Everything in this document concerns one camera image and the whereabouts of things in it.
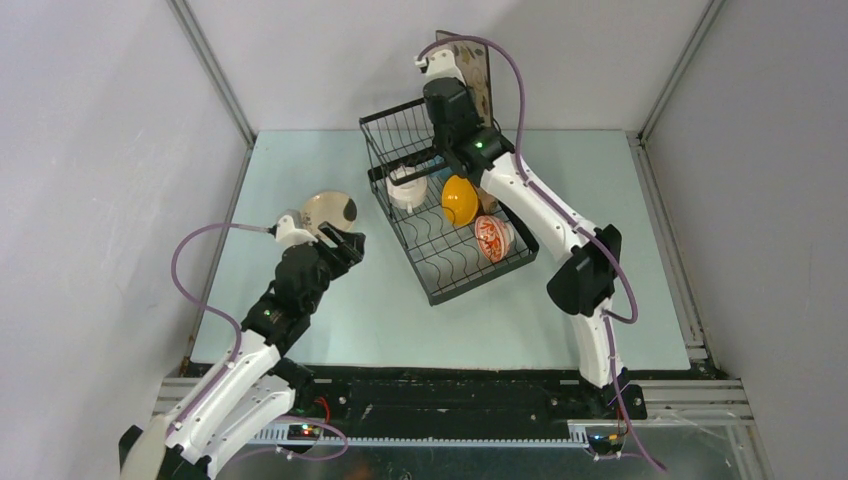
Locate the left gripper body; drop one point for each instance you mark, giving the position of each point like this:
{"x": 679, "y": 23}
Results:
{"x": 333, "y": 244}

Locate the square floral ceramic plate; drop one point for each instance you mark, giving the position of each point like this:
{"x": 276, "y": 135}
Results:
{"x": 473, "y": 60}

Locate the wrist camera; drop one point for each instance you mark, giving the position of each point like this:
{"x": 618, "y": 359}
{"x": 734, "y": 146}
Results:
{"x": 438, "y": 64}
{"x": 290, "y": 231}

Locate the orange white patterned bowl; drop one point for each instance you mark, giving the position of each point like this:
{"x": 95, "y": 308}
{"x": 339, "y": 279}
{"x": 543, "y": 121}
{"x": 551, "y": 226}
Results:
{"x": 495, "y": 237}

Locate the tan bowl with dark rim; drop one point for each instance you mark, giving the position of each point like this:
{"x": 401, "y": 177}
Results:
{"x": 487, "y": 203}

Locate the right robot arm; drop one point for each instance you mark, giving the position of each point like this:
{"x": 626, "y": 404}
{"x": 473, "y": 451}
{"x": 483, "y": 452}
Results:
{"x": 588, "y": 257}

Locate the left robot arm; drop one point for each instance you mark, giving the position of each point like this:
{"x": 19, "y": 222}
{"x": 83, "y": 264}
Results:
{"x": 254, "y": 383}

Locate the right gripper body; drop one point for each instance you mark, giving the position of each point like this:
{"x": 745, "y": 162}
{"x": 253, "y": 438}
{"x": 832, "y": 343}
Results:
{"x": 436, "y": 153}

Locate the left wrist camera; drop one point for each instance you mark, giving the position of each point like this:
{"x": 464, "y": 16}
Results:
{"x": 290, "y": 231}

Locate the black wire dish rack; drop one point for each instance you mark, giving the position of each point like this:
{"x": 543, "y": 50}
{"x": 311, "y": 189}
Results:
{"x": 446, "y": 259}

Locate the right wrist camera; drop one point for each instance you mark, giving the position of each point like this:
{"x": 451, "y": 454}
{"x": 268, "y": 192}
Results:
{"x": 438, "y": 64}

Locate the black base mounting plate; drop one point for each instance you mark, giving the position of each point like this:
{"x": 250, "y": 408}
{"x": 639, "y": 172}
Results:
{"x": 448, "y": 404}

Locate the yellow plastic bowl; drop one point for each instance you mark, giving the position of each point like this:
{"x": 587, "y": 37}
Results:
{"x": 459, "y": 201}

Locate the blue floral mug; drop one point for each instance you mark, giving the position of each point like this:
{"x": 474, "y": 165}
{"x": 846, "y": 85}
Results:
{"x": 438, "y": 166}

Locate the white two-handled soup cup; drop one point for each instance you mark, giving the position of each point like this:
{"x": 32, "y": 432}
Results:
{"x": 404, "y": 193}

